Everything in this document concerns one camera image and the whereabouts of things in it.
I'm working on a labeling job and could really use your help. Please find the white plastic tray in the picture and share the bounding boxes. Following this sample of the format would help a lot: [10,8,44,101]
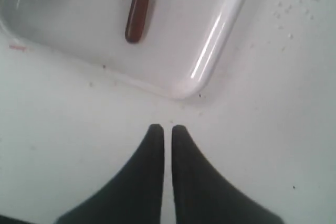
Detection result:
[1,0,244,99]

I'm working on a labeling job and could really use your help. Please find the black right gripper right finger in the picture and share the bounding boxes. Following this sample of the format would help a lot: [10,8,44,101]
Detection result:
[171,125,283,223]

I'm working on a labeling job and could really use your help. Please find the brown wooden spoon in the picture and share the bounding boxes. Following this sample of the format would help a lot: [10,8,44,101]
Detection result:
[125,0,149,44]

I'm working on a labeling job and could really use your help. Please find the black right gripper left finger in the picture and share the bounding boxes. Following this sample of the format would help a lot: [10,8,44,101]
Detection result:
[57,124,164,223]

